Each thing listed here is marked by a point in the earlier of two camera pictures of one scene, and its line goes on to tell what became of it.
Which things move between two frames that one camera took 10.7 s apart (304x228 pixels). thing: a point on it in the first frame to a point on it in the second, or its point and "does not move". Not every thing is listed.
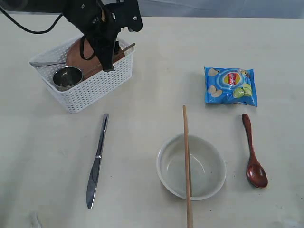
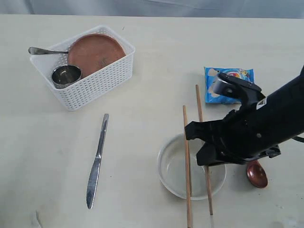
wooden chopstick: [121, 53] to [206, 168]
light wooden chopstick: [188, 198] does not move
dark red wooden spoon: [255, 171] does not move
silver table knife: [93, 176] does not move
